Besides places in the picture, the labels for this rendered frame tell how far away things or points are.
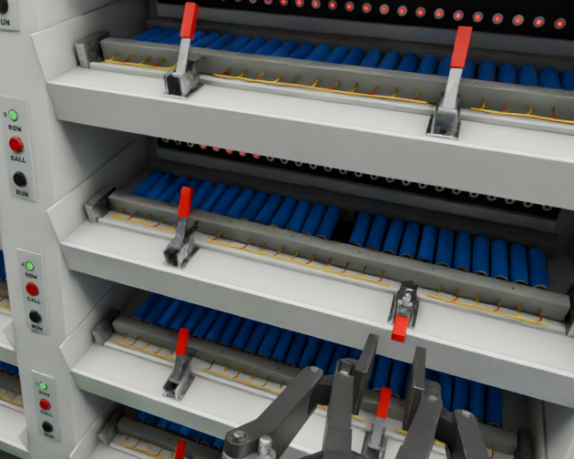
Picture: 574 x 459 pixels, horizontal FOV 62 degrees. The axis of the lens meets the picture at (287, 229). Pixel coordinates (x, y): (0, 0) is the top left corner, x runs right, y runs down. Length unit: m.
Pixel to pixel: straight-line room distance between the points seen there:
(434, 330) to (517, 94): 0.24
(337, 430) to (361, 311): 0.28
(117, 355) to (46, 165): 0.29
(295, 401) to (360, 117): 0.29
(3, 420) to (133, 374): 0.33
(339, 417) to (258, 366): 0.41
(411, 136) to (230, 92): 0.20
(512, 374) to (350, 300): 0.17
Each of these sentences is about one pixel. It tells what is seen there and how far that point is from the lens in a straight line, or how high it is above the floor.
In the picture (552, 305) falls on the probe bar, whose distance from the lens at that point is 0.56.
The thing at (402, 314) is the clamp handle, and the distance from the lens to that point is 0.48.
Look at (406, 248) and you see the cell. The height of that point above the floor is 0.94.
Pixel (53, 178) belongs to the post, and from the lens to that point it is 0.64.
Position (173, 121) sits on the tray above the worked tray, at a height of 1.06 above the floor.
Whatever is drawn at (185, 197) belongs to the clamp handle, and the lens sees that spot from 0.57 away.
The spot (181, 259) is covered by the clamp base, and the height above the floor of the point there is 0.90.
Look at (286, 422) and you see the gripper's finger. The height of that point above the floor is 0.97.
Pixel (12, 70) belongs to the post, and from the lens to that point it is 0.64.
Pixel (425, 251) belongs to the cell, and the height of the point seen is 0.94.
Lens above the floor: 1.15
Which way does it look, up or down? 21 degrees down
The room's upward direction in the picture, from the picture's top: 6 degrees clockwise
